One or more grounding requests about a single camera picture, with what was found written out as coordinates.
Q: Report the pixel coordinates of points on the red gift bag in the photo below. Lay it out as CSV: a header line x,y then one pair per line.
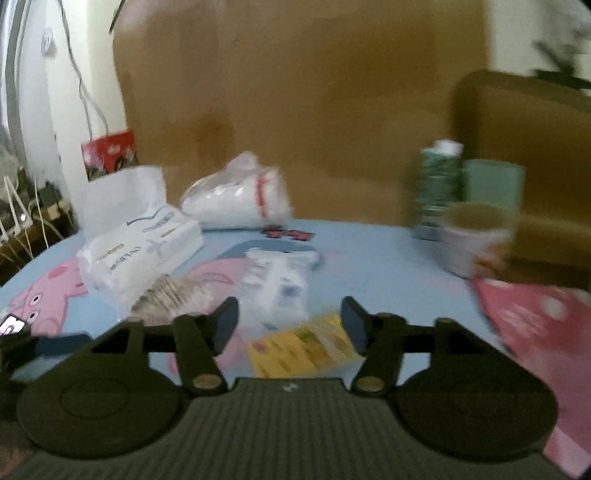
x,y
108,154

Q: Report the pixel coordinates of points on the yellow packet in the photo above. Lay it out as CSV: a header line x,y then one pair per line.
x,y
300,350

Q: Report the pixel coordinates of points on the white tissue pack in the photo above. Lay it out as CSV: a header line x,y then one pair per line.
x,y
134,249

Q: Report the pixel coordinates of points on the white wall hook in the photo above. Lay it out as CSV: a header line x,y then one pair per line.
x,y
48,42

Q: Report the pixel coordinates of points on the printed blanket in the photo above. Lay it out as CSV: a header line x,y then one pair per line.
x,y
369,258

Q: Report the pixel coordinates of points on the black tape cross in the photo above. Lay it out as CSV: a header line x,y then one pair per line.
x,y
563,69

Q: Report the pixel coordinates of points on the clear bag of white cotton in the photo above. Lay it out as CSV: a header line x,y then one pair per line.
x,y
231,198

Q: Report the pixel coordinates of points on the white paper bag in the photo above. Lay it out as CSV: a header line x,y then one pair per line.
x,y
120,194

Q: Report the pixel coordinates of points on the pink biscuit tin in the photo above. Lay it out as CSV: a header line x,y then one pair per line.
x,y
545,332

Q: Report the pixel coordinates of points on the teal card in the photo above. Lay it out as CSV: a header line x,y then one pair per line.
x,y
494,184

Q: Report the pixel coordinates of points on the white snack cup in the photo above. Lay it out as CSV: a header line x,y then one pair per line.
x,y
471,240

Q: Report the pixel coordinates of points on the white small packet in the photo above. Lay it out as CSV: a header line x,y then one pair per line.
x,y
277,281

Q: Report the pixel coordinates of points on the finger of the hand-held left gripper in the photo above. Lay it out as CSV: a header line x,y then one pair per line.
x,y
62,345

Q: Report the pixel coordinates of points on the brown wooden board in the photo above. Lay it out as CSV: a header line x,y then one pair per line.
x,y
300,101

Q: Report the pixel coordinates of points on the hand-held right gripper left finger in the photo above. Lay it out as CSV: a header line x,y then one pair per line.
x,y
227,323

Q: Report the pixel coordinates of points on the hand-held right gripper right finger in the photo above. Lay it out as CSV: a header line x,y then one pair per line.
x,y
353,325

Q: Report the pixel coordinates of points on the green drink carton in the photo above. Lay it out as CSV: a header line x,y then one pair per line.
x,y
436,189

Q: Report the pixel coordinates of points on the brown chair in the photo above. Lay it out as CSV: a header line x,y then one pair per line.
x,y
531,152

